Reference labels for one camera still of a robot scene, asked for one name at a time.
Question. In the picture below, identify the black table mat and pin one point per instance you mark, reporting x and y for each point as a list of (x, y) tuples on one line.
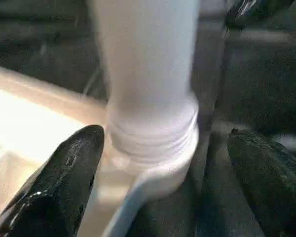
[(256, 74)]

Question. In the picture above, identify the white plastic table leg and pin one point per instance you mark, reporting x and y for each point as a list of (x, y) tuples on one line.
[(148, 59)]

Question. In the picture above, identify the white plastic table top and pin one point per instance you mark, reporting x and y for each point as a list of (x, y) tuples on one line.
[(19, 123)]

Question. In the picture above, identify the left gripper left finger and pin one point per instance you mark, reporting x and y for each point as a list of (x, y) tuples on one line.
[(54, 187)]

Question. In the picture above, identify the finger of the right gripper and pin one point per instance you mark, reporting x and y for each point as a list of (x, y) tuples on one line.
[(254, 10)]

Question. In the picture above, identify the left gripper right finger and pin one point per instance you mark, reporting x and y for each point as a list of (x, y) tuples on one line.
[(274, 187)]

